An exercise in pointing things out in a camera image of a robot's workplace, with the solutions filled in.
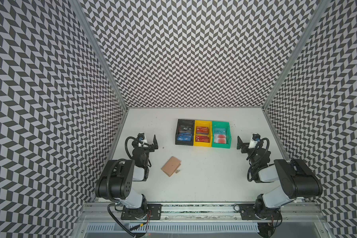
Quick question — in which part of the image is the teal card in green bin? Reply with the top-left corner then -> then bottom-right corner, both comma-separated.
213,128 -> 227,135

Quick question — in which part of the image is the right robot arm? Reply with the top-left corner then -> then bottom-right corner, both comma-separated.
234,134 -> 323,222

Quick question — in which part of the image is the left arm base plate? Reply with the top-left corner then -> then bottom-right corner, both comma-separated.
121,203 -> 162,221

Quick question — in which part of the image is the red white card green bin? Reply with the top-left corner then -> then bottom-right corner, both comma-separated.
213,134 -> 227,144

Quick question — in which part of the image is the dark card in black bin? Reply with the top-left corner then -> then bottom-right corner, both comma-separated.
178,125 -> 192,133

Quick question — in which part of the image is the blue card in black bin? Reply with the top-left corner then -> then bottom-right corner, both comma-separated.
177,133 -> 192,141

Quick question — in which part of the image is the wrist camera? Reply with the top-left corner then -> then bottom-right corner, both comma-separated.
249,133 -> 260,149
137,133 -> 148,148

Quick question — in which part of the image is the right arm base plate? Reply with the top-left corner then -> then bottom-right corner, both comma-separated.
233,203 -> 282,221

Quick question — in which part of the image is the yellow plastic bin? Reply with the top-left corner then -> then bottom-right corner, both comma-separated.
193,120 -> 213,147

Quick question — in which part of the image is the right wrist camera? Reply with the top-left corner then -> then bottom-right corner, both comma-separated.
249,133 -> 260,149

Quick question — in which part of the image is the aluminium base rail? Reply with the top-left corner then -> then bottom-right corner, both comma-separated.
77,202 -> 326,223

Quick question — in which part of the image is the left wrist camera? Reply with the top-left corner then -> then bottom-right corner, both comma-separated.
137,133 -> 148,148

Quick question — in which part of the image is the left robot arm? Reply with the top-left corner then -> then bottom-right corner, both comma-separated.
95,133 -> 162,220

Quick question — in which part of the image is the black plastic bin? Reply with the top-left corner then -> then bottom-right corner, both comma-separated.
175,119 -> 195,146

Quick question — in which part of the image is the red card in yellow bin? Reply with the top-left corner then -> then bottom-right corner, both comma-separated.
196,127 -> 209,134

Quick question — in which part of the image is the green plastic bin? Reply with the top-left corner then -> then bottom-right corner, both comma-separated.
212,121 -> 232,149

